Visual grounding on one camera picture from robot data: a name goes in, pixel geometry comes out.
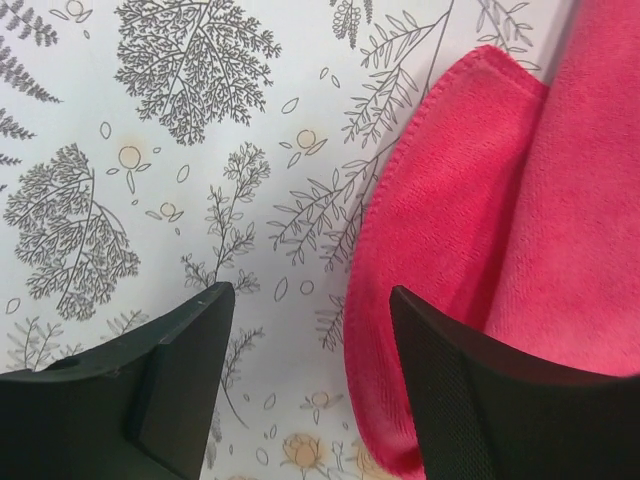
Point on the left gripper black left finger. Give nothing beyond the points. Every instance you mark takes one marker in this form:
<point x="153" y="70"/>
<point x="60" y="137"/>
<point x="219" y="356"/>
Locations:
<point x="136" y="407"/>

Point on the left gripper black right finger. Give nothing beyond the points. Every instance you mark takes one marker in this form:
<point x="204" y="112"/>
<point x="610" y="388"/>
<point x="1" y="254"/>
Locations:
<point x="484" y="410"/>

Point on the red microfiber towel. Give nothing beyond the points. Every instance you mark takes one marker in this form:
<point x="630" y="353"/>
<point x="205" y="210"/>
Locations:
<point x="513" y="208"/>

